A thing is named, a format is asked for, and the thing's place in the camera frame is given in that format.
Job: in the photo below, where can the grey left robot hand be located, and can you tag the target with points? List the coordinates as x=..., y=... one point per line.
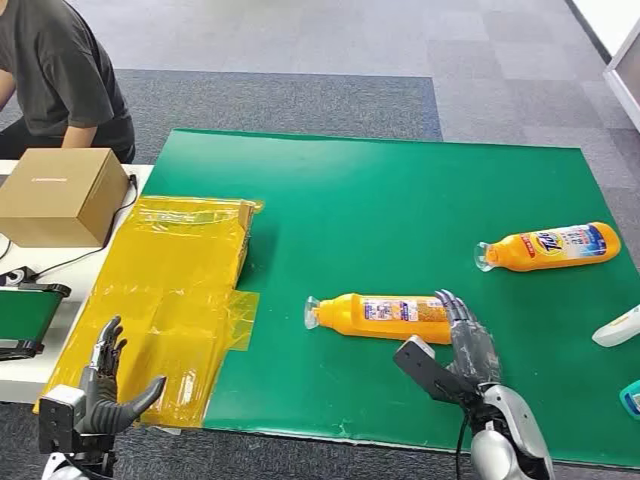
x=103, y=411

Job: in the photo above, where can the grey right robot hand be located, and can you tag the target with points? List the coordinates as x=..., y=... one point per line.
x=472, y=354

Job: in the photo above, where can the orange bottle with small label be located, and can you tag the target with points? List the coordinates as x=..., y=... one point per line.
x=380, y=316

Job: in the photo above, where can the person's forearm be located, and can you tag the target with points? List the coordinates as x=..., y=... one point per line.
x=80, y=136

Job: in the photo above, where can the orange bottle with Tide label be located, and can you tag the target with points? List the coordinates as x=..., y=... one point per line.
x=550, y=247

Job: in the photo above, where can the white plastic bottle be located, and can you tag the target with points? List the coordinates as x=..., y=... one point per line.
x=617, y=329

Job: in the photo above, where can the green conveyor belt unit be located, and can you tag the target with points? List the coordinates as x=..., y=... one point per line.
x=25, y=316

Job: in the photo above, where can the yellow plastic wrapped box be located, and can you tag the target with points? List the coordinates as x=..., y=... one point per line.
x=170, y=291

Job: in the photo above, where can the green table mat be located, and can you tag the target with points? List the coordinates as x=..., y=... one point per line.
x=380, y=232

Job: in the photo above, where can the black device on table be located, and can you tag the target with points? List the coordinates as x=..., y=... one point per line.
x=15, y=275

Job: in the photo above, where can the teal plastic item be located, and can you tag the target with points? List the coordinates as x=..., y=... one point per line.
x=632, y=399

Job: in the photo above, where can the brown cardboard box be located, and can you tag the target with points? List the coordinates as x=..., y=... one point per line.
x=60, y=199

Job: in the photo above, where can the person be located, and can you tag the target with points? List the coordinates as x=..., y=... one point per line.
x=55, y=66

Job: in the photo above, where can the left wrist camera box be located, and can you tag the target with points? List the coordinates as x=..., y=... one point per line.
x=60, y=417

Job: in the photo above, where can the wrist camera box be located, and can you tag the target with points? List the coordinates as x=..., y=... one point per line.
x=425, y=371
x=60, y=417

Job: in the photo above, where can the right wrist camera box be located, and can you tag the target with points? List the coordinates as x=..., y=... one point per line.
x=425, y=371

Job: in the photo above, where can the white frame panel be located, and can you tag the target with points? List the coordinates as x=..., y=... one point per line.
x=623, y=73

